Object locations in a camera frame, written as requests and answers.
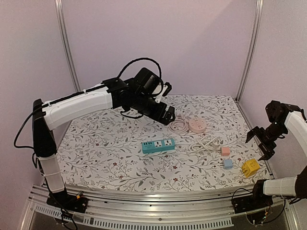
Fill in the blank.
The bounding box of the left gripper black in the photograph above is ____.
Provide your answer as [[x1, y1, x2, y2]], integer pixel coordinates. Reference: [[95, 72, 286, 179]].
[[132, 93, 176, 126]]

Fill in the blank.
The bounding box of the yellow cube socket adapter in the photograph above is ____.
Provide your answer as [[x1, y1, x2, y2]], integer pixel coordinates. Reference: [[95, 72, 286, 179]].
[[241, 159, 260, 178]]

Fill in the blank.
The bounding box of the teal power strip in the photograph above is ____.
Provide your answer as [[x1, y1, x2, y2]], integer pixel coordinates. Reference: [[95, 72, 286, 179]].
[[142, 138, 175, 154]]

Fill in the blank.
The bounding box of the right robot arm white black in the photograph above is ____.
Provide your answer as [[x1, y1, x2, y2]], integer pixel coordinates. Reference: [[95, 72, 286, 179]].
[[246, 100, 307, 209]]

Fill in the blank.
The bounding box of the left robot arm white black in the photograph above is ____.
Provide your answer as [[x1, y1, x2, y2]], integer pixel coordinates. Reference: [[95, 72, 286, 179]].
[[32, 68, 175, 208]]

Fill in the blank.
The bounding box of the pink round power strip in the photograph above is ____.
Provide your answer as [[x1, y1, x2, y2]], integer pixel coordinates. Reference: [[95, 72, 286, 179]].
[[188, 117, 207, 134]]

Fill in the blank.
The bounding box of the pink charger cube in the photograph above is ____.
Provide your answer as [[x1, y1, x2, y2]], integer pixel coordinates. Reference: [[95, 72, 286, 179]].
[[220, 147, 230, 156]]

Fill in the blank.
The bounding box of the blue charger cube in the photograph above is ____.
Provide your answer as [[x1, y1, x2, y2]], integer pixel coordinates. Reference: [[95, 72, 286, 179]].
[[223, 159, 233, 170]]

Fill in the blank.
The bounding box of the floral table mat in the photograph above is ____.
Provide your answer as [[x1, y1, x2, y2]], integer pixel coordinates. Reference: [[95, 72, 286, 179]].
[[58, 95, 270, 193]]

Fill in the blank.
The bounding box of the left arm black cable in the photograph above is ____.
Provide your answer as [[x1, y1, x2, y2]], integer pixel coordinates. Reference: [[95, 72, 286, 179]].
[[118, 57, 165, 119]]

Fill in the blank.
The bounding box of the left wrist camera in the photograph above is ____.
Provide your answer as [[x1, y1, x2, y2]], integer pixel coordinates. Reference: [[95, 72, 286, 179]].
[[153, 82, 172, 103]]

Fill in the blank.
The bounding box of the white power strip cable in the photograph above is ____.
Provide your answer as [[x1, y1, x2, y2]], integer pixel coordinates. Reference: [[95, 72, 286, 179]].
[[175, 134, 222, 152]]

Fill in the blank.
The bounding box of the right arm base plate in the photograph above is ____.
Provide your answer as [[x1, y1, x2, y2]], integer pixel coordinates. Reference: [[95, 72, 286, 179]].
[[231, 195, 273, 214]]

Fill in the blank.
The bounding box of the aluminium front rail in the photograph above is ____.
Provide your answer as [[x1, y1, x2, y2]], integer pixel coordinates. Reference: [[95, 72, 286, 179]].
[[20, 185, 300, 230]]

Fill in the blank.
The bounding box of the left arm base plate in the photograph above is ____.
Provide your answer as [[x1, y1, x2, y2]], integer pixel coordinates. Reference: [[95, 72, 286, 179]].
[[47, 190, 89, 213]]

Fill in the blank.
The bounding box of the right aluminium corner post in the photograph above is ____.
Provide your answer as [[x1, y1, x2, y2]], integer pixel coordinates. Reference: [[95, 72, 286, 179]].
[[235, 0, 264, 103]]

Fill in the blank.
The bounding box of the aluminium corner post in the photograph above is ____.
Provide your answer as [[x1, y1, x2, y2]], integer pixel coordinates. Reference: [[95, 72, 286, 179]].
[[235, 0, 264, 103], [54, 0, 81, 92]]

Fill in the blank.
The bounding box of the left aluminium corner post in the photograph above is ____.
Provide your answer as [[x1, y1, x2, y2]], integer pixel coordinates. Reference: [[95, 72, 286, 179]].
[[54, 0, 81, 92]]

